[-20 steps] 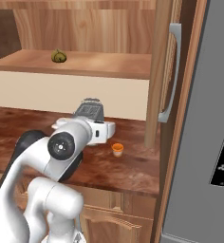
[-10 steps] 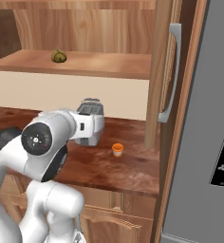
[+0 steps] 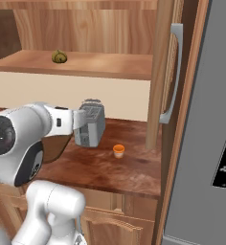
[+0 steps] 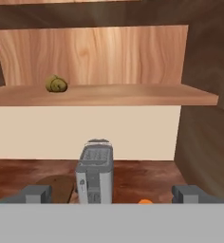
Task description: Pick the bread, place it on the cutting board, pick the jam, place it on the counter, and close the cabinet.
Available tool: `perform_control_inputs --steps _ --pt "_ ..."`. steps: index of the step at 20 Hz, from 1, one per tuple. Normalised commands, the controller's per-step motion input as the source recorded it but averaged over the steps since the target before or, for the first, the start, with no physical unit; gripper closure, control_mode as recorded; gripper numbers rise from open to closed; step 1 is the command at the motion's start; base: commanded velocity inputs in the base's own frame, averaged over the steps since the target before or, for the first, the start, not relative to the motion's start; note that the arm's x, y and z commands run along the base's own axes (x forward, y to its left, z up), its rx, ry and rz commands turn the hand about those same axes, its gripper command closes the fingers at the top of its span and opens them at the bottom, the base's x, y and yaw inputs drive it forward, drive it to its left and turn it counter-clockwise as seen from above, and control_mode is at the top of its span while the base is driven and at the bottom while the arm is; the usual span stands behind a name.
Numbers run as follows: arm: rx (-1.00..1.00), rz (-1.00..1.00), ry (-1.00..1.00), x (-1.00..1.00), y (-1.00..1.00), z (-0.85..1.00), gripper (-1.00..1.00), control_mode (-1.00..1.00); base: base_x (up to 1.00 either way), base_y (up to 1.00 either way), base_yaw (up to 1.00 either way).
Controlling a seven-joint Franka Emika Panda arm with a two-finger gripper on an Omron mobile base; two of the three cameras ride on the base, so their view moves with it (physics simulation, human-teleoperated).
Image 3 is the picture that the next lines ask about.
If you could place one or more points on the small orange-lidded jam jar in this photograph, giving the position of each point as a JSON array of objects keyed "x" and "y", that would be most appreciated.
[{"x": 118, "y": 150}]

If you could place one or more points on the dark brown cutting board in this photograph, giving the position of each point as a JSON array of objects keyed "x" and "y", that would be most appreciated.
[{"x": 56, "y": 146}]

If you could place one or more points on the olive-brown bread loaf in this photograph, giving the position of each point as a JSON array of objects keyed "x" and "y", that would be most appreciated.
[{"x": 59, "y": 56}]

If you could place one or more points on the wooden wall cabinet door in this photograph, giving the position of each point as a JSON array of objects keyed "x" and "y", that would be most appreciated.
[{"x": 158, "y": 79}]

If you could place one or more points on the wooden wall cabinet with shelf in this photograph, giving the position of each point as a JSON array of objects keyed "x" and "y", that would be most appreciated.
[{"x": 86, "y": 38}]

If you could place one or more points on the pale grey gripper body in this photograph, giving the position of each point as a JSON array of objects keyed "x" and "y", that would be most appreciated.
[{"x": 79, "y": 119}]

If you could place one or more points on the grey fridge with black display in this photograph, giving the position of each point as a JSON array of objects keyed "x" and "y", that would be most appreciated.
[{"x": 198, "y": 127}]

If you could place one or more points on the grey toaster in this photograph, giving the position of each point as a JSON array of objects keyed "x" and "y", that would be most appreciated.
[{"x": 94, "y": 127}]

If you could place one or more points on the tall wooden side panel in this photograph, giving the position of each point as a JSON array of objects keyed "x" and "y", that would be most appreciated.
[{"x": 178, "y": 134}]

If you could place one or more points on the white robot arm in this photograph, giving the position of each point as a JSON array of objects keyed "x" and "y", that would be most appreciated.
[{"x": 22, "y": 127}]

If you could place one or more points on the wooden base cabinet door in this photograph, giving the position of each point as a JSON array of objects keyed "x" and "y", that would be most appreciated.
[
  {"x": 111, "y": 228},
  {"x": 4, "y": 201}
]

